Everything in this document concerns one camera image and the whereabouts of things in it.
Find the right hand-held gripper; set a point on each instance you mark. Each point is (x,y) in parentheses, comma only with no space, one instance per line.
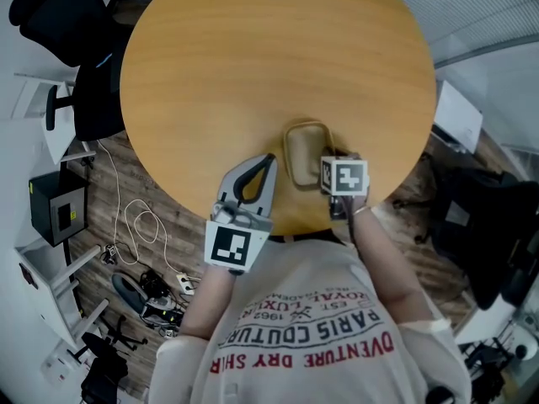
(346,178)

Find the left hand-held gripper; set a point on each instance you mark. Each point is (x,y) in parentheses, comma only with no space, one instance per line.
(229,242)

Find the beige container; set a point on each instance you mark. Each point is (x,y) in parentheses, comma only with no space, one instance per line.
(304,150)

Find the person's left forearm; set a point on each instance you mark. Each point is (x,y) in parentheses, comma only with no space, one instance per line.
(210,301)

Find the person's right forearm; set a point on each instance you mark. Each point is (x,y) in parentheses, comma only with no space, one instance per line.
(387,259)

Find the round wooden table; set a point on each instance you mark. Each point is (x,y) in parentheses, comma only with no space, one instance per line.
(261,65)

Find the white power strip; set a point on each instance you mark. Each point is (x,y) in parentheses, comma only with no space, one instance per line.
(186,283)

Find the white cardboard box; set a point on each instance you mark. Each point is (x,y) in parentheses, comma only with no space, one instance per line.
(459,114)

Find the black padded chair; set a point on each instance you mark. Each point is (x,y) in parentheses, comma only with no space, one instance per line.
(480,225)

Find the grey and black device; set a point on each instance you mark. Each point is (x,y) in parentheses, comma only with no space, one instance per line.
(139,297)

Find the white printed t-shirt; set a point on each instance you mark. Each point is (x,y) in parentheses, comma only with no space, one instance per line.
(311,335)

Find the black metal safe box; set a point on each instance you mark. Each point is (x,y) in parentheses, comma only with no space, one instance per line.
(59,208)

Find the black swivel chair base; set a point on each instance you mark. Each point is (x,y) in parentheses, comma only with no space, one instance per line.
(105,364)

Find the white desk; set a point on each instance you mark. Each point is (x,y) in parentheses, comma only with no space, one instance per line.
(33,99)

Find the black tripod stand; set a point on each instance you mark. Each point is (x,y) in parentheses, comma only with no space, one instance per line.
(488,368)

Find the black office chair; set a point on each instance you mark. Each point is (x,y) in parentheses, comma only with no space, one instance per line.
(67,19)

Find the white shelf frame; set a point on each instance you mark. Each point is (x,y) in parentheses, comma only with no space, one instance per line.
(50,284)

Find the round white camera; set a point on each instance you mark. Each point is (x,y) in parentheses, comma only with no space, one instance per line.
(526,343)

